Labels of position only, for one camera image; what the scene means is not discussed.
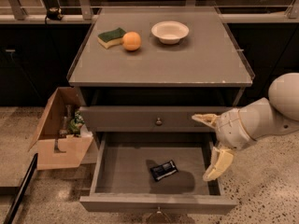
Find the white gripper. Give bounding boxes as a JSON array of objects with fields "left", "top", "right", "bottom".
[{"left": 192, "top": 108, "right": 256, "bottom": 182}]

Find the dark blue rxbar packet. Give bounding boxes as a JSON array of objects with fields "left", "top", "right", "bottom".
[{"left": 149, "top": 161, "right": 178, "bottom": 182}]

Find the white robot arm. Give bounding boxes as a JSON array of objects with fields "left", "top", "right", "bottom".
[{"left": 192, "top": 73, "right": 299, "bottom": 181}]

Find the round brass drawer knob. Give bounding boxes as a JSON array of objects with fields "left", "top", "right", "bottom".
[{"left": 155, "top": 118, "right": 163, "bottom": 126}]

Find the open grey middle drawer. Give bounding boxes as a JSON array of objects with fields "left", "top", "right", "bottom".
[{"left": 80, "top": 133, "right": 236, "bottom": 215}]

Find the brass lower drawer knob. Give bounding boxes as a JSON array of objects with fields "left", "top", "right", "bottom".
[{"left": 146, "top": 207, "right": 171, "bottom": 224}]

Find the grey drawer cabinet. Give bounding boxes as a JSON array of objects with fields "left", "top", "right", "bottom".
[{"left": 66, "top": 5, "right": 256, "bottom": 217}]

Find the closed grey top drawer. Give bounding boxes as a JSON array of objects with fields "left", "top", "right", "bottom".
[{"left": 79, "top": 105, "right": 230, "bottom": 133}]

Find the white paper bowl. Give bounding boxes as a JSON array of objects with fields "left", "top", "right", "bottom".
[{"left": 151, "top": 21, "right": 189, "bottom": 45}]

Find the orange fruit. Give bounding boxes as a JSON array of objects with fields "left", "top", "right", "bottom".
[{"left": 122, "top": 32, "right": 141, "bottom": 51}]

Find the green snack bag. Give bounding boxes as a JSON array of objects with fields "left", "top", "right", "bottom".
[{"left": 68, "top": 109, "right": 85, "bottom": 135}]

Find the green yellow sponge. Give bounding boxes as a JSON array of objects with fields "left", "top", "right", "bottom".
[{"left": 97, "top": 28, "right": 126, "bottom": 49}]

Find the open cardboard box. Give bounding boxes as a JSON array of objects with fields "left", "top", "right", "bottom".
[{"left": 29, "top": 87, "right": 97, "bottom": 170}]

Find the black bar on floor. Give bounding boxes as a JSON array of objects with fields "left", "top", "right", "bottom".
[{"left": 3, "top": 153, "right": 38, "bottom": 224}]

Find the black device on ledge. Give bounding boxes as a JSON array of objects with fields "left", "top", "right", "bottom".
[{"left": 47, "top": 7, "right": 63, "bottom": 21}]

